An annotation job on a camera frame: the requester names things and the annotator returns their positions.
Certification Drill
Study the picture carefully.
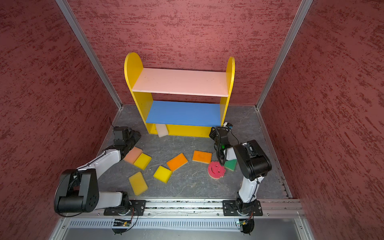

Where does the circuit board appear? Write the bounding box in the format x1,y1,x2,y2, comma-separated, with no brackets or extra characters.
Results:
239,220,255,228
113,219,132,228

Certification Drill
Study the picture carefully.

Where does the orange sponge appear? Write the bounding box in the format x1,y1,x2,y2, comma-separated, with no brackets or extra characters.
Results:
167,153,188,172
193,150,212,164

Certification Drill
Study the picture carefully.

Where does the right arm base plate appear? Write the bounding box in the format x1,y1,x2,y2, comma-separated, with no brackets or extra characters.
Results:
222,199,263,217

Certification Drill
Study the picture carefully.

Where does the yellow shelf unit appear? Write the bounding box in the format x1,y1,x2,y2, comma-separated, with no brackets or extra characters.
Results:
124,53,236,138

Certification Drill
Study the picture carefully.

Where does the cream white sponge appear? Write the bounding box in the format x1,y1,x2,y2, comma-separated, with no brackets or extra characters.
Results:
156,124,169,138

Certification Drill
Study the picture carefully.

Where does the yellow sponge near left gripper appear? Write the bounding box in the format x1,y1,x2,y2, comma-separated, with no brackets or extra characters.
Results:
134,153,152,171

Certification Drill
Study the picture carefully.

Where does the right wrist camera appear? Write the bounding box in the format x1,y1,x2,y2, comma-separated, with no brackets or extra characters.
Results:
223,122,233,130

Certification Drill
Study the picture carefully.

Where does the right circuit board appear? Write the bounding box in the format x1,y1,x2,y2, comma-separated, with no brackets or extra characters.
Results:
239,220,255,228

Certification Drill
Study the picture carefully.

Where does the large yellow sponge front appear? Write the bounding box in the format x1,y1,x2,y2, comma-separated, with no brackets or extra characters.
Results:
129,172,148,196

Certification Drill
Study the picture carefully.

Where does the aluminium front rail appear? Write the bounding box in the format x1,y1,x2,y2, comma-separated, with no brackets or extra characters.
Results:
62,198,307,219

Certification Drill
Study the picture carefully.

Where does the orange sponge left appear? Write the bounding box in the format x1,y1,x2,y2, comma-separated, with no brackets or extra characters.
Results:
167,153,188,172

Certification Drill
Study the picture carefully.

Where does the green sponge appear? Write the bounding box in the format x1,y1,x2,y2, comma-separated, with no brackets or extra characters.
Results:
224,159,238,172

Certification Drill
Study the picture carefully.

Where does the salmon pink sponge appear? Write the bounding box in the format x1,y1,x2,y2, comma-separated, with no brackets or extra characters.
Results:
123,147,143,165

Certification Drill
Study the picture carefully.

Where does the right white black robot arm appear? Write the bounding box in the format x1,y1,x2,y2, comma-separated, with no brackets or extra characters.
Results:
209,127,272,216

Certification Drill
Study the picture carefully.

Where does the pink round smiley sponge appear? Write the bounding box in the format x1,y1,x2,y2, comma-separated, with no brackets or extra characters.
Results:
208,162,226,180

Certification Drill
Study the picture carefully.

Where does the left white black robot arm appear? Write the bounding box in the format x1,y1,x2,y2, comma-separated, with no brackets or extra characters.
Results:
54,127,141,217

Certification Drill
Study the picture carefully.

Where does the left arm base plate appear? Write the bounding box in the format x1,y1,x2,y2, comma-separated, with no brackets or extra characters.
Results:
104,200,147,217

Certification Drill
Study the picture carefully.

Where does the left circuit board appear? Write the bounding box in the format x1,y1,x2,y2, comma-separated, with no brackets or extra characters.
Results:
113,219,132,228

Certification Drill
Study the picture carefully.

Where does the small yellow square sponge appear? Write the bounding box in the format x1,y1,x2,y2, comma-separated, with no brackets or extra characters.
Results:
154,166,173,184

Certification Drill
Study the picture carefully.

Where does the orange sponge right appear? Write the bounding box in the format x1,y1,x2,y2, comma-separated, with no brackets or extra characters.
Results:
193,150,212,164

